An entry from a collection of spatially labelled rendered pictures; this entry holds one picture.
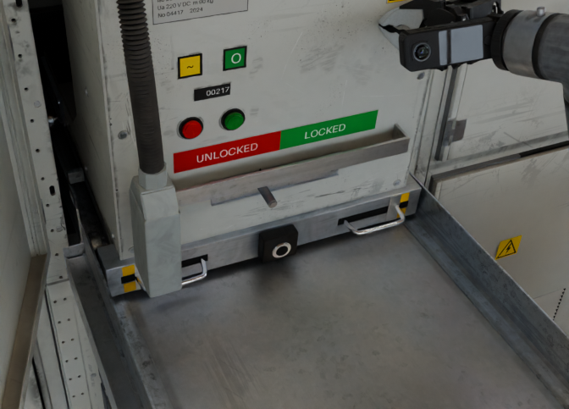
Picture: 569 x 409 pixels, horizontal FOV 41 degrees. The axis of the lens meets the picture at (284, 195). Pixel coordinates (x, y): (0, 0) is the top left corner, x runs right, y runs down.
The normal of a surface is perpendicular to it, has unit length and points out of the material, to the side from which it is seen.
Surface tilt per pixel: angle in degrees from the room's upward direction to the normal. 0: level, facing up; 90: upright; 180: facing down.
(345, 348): 0
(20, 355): 0
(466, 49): 74
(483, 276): 90
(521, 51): 85
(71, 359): 90
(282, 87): 94
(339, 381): 0
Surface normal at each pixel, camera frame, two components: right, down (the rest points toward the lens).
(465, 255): -0.91, 0.22
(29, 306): 0.04, -0.79
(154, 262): 0.41, 0.62
